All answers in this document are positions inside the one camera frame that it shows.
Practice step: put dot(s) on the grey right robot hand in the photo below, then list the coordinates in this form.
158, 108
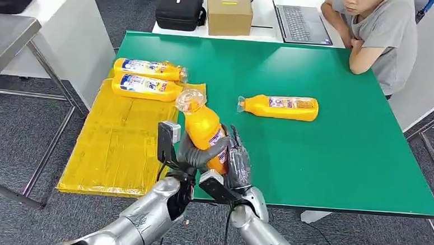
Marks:
238, 167

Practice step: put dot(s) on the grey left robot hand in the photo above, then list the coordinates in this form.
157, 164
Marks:
192, 159

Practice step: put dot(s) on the orange drink bottle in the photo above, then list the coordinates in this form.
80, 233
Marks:
201, 130
262, 111
145, 73
140, 93

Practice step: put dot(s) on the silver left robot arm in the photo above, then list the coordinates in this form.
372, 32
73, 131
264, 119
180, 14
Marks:
149, 214

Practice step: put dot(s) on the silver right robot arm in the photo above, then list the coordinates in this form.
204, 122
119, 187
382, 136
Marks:
259, 235

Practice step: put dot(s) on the green table mat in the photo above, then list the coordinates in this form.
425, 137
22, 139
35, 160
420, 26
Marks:
311, 160

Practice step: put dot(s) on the yellow plastic sheet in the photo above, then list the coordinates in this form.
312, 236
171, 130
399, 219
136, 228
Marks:
108, 149

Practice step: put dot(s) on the white table leg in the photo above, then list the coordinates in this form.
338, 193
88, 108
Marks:
314, 216

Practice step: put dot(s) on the black pen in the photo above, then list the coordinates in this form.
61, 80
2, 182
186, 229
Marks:
262, 27

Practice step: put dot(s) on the brown cardboard box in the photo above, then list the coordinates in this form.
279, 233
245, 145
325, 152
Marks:
229, 20

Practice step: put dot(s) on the black case with white label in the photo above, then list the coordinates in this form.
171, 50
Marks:
180, 10

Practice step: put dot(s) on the grey laptop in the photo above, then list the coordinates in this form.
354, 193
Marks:
303, 26

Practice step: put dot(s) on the white desk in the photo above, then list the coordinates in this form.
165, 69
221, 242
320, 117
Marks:
262, 8

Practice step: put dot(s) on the white table with side panel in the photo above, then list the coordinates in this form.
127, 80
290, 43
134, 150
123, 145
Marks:
427, 73
69, 35

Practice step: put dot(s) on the person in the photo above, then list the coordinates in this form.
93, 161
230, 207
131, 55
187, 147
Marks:
392, 34

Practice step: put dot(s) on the steel table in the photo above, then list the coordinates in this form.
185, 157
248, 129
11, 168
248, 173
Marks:
2, 39

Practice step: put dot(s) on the blue chair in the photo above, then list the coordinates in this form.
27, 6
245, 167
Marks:
425, 10

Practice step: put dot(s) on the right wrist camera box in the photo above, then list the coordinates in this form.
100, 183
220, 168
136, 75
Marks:
217, 186

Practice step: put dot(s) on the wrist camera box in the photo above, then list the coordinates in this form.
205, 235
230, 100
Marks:
217, 186
166, 141

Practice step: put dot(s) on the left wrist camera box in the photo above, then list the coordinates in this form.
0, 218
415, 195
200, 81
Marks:
166, 141

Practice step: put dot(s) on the steel table leg frame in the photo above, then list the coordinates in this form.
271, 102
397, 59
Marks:
429, 157

